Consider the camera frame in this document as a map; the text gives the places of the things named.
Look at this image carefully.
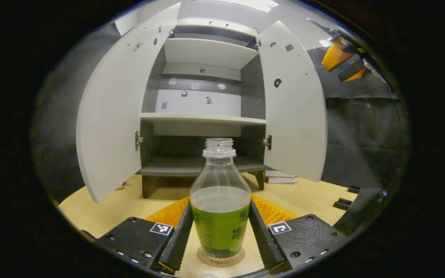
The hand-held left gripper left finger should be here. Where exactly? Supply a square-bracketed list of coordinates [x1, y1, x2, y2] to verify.
[96, 196, 195, 275]

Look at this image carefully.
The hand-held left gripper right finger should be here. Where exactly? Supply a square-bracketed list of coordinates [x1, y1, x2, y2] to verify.
[249, 194, 350, 274]

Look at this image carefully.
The green label plastic bottle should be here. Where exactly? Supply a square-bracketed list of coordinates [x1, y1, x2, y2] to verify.
[190, 138, 251, 259]

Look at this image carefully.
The white cabinet door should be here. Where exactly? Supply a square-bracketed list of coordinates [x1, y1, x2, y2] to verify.
[76, 2, 181, 204]
[258, 20, 328, 183]

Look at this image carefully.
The white and grey cabinet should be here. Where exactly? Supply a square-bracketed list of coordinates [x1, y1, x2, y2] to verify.
[136, 17, 269, 199]

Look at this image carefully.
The white cabinet drawer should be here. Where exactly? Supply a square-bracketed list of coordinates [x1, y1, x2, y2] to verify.
[175, 17, 260, 38]

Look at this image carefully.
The white book with photo cover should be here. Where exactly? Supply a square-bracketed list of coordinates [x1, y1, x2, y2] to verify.
[265, 170, 296, 178]

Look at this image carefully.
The ceiling light panel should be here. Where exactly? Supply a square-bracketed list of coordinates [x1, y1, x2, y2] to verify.
[228, 0, 281, 13]

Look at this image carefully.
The black stand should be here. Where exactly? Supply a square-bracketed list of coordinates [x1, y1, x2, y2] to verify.
[333, 186, 388, 237]

